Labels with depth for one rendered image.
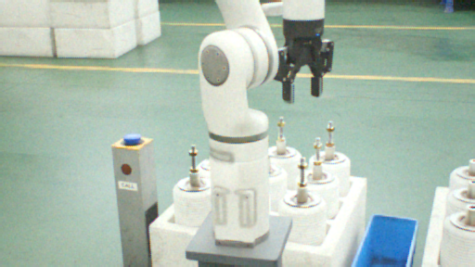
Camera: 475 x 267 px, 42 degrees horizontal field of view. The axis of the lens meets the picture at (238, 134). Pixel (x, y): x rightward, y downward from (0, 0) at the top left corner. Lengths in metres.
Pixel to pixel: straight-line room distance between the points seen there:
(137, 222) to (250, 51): 0.68
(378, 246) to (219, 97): 0.75
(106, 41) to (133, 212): 2.53
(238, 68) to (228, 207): 0.22
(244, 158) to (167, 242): 0.45
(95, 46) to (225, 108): 3.06
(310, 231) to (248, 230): 0.29
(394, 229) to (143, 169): 0.60
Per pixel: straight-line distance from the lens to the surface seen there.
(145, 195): 1.41
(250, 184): 0.92
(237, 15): 0.93
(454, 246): 1.18
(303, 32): 1.10
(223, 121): 0.89
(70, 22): 3.97
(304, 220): 1.20
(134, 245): 1.47
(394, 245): 1.51
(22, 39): 4.16
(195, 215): 1.29
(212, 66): 0.88
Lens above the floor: 0.78
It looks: 19 degrees down
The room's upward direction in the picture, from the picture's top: 2 degrees counter-clockwise
